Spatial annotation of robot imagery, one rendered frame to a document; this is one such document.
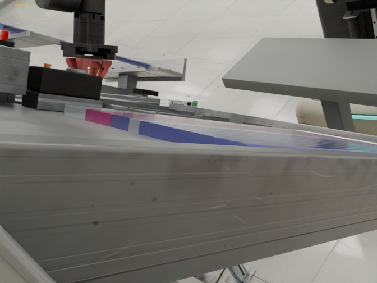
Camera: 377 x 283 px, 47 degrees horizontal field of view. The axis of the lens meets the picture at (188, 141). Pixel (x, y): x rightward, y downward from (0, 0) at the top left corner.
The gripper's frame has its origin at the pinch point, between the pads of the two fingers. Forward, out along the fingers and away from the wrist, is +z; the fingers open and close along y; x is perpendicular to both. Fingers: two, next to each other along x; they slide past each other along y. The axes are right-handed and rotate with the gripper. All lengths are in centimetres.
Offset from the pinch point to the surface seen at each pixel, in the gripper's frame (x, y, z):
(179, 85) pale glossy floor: 148, -132, 8
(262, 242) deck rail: -25, 59, 2
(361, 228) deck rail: -12, 60, 5
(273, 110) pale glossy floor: 138, -52, 15
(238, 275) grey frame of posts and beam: 65, -10, 63
